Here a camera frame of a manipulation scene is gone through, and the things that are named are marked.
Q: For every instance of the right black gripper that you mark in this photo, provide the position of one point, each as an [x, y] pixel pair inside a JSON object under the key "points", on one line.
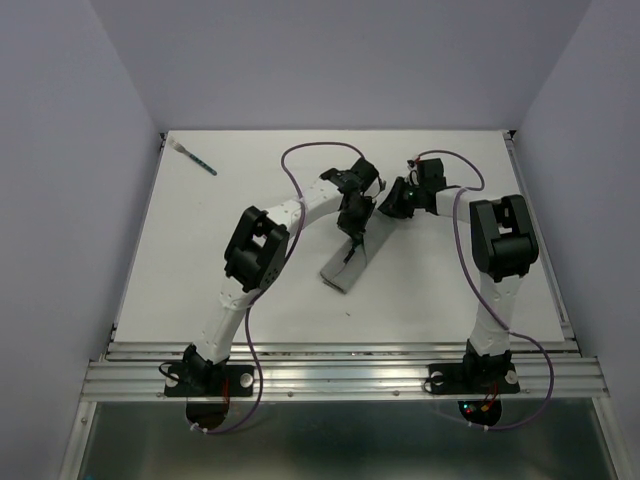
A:
{"points": [[391, 203]]}

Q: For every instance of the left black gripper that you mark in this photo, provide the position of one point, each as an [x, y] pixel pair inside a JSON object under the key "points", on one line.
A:
{"points": [[355, 229]]}

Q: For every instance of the grey cloth napkin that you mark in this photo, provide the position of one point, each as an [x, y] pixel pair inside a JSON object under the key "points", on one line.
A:
{"points": [[343, 278]]}

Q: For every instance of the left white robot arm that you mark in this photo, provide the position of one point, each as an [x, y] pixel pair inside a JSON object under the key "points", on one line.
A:
{"points": [[259, 249]]}

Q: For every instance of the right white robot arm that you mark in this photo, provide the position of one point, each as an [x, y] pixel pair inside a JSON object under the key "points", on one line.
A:
{"points": [[496, 246]]}

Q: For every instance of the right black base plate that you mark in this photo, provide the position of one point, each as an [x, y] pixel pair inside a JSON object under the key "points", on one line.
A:
{"points": [[447, 379]]}

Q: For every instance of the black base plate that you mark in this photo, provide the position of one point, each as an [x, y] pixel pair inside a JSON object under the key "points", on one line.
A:
{"points": [[447, 379], [231, 381]]}

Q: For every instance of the aluminium rail frame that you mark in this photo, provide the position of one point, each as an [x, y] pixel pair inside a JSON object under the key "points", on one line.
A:
{"points": [[343, 392]]}

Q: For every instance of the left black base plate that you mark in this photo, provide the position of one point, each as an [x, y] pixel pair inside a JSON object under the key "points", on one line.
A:
{"points": [[231, 381]]}

